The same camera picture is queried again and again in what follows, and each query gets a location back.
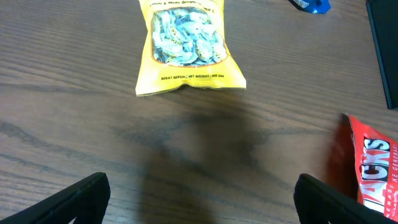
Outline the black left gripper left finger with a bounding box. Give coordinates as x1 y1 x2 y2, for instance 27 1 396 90
1 172 111 224

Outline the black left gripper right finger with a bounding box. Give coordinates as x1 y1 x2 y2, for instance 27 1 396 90
294 174 397 224

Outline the red Hacks candy bag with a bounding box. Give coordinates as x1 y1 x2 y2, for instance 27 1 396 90
349 115 397 222

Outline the yellow snack bag with window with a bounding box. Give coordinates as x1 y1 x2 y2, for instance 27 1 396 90
135 0 246 96

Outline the blue Oreo cookie pack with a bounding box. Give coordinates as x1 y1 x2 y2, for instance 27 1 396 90
289 0 331 14

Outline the dark green box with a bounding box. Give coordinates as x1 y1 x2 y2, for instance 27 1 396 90
366 0 397 111

